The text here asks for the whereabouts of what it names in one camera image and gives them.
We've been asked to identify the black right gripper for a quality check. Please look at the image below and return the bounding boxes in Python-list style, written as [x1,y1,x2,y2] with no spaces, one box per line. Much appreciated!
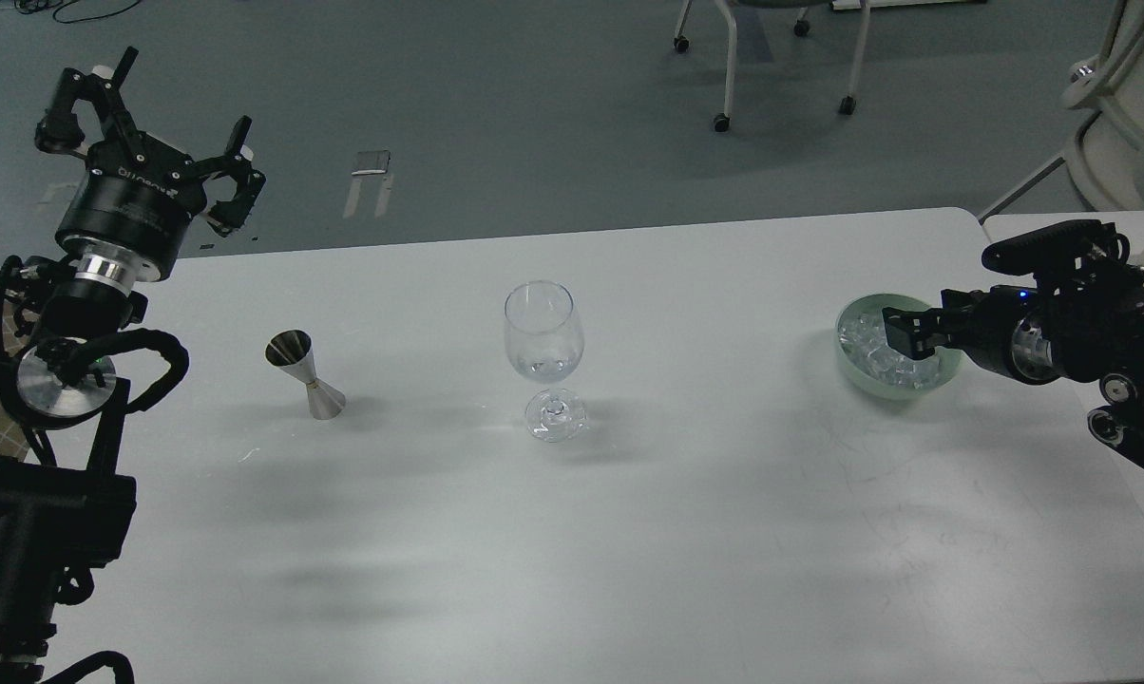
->
[882,289,1058,385]

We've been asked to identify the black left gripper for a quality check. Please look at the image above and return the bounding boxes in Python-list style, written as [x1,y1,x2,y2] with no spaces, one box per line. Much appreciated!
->
[34,46,268,284]

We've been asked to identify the cream white chair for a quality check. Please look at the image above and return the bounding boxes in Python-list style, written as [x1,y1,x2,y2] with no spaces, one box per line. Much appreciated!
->
[979,1,1144,222]

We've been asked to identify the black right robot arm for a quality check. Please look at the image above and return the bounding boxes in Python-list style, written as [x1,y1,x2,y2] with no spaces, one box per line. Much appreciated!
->
[882,218,1144,470]

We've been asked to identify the clear wine glass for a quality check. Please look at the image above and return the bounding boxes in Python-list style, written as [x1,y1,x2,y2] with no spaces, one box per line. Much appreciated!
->
[505,280,588,443]

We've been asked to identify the clear ice cubes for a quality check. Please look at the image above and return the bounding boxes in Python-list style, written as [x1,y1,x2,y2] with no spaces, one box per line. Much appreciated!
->
[839,311,945,390]

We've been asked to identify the white rolling chair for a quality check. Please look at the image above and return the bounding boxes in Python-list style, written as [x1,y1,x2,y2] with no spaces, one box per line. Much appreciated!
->
[653,1,877,136]

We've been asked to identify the green bowl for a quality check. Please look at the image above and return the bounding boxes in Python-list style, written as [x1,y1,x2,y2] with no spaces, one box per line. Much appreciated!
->
[834,292,964,401]

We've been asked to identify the steel cocktail jigger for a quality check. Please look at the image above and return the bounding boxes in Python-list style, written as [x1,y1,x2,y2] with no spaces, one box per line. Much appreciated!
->
[264,331,347,420]

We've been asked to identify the black floor cable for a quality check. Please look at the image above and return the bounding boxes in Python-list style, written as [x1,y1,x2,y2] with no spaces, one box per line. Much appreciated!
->
[0,0,143,41]

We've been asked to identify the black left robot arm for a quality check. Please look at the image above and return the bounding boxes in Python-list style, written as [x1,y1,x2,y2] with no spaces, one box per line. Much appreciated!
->
[0,47,265,683]

